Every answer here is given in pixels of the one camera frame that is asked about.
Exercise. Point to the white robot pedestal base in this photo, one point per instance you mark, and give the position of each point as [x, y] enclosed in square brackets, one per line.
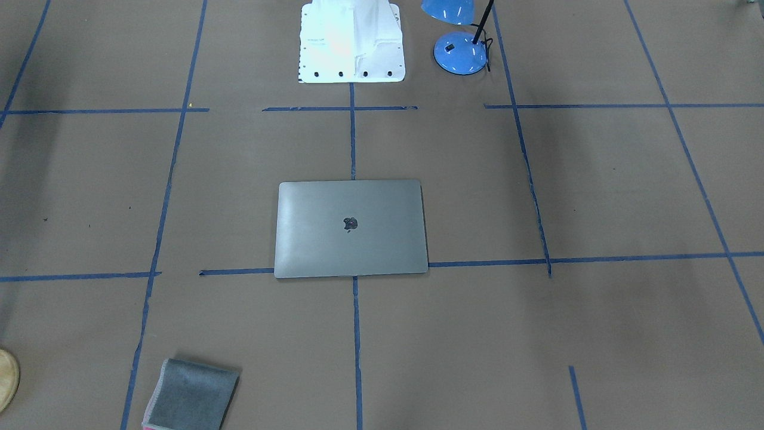
[350, 41]

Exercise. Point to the wooden mug tree stand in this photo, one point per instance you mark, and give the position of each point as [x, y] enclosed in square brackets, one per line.
[10, 377]

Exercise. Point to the grey folded cloth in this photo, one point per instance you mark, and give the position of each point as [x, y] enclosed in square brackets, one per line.
[189, 395]

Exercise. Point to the blue desk lamp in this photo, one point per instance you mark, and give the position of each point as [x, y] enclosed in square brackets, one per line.
[460, 53]

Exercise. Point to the grey laptop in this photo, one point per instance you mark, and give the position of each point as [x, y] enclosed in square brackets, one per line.
[350, 228]

